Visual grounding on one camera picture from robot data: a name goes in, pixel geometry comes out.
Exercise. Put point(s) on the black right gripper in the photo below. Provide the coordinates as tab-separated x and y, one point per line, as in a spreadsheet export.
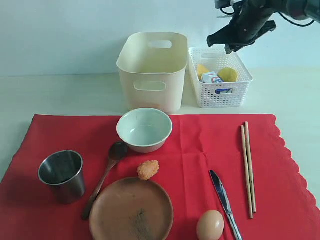
250	21

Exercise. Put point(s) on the yellow lemon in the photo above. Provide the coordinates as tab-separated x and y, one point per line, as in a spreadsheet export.
228	75

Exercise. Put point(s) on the blue white milk carton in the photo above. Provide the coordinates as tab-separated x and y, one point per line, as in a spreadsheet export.
213	78

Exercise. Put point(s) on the yellow cheese wedge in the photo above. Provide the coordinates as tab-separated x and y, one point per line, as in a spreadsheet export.
200	70

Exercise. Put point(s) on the brown egg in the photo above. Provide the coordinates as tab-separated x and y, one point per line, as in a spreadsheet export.
210	225

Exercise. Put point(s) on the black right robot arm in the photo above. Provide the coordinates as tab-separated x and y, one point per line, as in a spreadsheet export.
299	10

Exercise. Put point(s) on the white perforated plastic basket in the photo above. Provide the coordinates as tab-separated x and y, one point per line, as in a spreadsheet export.
218	95

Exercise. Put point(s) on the cream plastic storage bin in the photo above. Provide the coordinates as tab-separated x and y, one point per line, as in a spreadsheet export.
152	67

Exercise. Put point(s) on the right wooden chopstick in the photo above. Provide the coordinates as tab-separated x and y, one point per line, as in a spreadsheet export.
250	166

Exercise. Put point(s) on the wooden chopstick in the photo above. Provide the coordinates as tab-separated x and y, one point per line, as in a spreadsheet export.
250	166
246	169

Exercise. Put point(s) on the pale green ceramic bowl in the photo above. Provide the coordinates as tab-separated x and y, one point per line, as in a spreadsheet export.
144	130

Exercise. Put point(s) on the silver table knife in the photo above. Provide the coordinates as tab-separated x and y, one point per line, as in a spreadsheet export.
222	194

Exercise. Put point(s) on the orange fried nugget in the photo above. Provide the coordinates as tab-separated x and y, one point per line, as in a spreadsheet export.
148	169

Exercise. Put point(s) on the dark wooden spoon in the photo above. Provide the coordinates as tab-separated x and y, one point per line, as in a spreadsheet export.
116	153

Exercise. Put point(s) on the left wooden chopstick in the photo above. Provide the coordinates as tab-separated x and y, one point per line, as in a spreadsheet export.
246	169

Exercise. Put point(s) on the brown round plate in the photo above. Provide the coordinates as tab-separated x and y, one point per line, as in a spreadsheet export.
132	209

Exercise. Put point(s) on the stainless steel cup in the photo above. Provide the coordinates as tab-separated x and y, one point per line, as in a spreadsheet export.
62	172

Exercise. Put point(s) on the red table cloth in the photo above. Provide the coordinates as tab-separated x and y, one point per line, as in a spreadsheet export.
285	209

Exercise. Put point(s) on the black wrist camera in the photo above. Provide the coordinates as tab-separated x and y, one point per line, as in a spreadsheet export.
221	4

